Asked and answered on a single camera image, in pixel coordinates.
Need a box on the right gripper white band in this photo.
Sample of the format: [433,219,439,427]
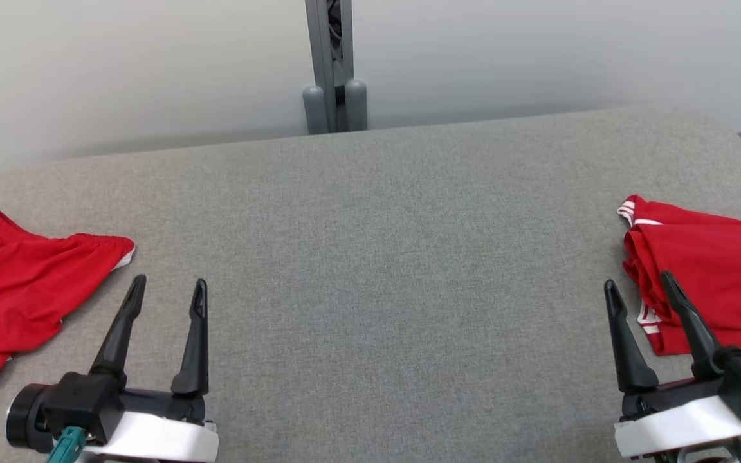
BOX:
[604,270,741,459]

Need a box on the black cable with teal plug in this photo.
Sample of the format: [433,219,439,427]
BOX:
[46,426,88,463]

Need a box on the grey cylinder post foot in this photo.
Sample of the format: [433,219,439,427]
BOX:
[302,84,327,136]
[345,78,369,132]

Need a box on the grey metal partition post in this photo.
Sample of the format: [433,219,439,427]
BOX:
[304,0,353,134]

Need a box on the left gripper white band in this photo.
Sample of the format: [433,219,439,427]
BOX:
[81,275,220,463]

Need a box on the red Bulls jersey shirt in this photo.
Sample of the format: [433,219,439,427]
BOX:
[0,209,136,426]

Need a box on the red garment with white stripes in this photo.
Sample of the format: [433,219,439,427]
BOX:
[616,195,741,356]

